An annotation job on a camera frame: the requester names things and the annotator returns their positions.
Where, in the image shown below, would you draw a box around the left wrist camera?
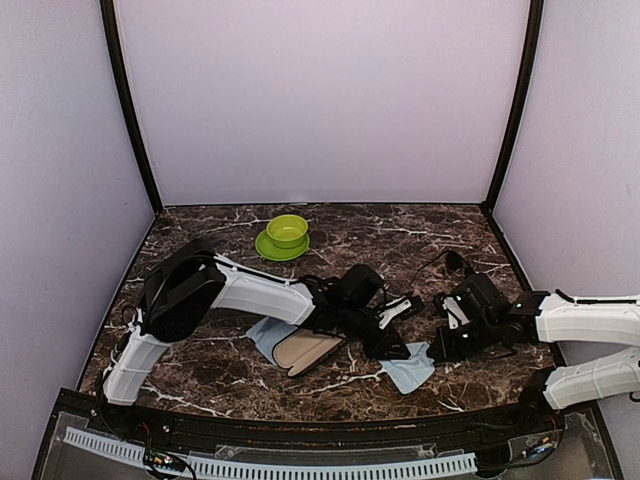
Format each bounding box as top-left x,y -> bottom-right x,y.
377,295 -> 424,330

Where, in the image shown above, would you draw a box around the right black frame post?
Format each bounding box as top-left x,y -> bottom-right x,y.
481,0 -> 544,217

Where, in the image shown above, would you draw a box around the green plastic plate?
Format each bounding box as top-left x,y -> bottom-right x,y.
255,230 -> 310,262

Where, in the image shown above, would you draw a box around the light blue cloth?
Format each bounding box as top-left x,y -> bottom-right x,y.
380,342 -> 435,395
246,317 -> 297,365

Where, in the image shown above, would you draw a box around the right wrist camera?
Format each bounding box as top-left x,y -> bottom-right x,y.
433,293 -> 466,329

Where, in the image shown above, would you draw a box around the black sunglasses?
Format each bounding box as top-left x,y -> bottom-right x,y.
408,249 -> 476,286

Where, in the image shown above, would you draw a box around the black checkered glasses case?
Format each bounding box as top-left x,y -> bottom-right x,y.
272,330 -> 346,378

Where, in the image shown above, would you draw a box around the black frame post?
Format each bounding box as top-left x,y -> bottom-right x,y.
481,0 -> 544,217
99,0 -> 164,216

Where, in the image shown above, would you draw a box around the green plastic bowl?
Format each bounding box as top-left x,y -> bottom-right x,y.
266,214 -> 308,248

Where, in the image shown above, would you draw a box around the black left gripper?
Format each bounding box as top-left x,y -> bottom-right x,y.
339,304 -> 412,361

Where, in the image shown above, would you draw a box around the left black frame post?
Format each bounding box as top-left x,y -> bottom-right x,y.
99,0 -> 164,216

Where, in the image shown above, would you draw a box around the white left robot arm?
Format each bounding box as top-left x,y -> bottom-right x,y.
97,239 -> 424,436

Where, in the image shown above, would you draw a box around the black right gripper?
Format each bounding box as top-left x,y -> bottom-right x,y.
428,314 -> 499,362

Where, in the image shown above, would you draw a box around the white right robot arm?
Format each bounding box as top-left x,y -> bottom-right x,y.
428,273 -> 639,434

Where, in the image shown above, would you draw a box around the white slotted cable duct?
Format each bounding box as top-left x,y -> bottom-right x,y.
63,427 -> 477,479

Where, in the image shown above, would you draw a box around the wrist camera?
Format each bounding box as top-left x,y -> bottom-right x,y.
377,295 -> 424,330
433,293 -> 466,329

